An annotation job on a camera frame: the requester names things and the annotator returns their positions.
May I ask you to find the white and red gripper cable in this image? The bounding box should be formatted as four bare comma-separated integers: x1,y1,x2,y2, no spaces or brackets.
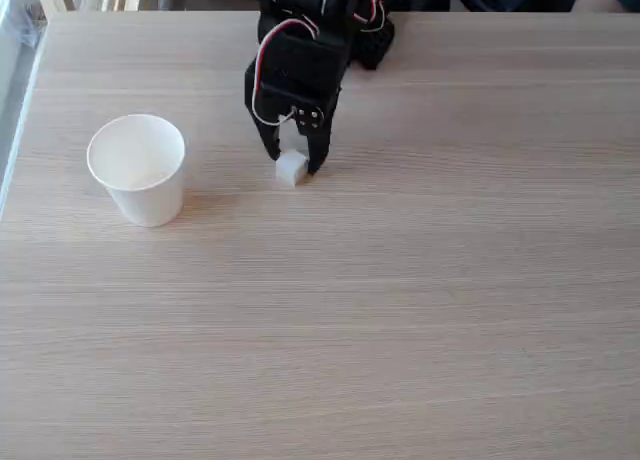
251,17,322,128

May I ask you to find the white paper cup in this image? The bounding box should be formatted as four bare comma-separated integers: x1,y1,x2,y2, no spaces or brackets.
85,112,187,228

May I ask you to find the white and red arm cable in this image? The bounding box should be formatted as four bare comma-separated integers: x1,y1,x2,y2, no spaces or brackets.
348,0,390,34

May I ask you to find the clear plastic bag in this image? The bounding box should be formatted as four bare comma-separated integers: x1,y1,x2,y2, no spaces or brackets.
0,0,49,52

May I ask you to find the white cube block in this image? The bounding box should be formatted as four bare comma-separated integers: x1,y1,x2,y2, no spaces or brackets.
274,149,307,188

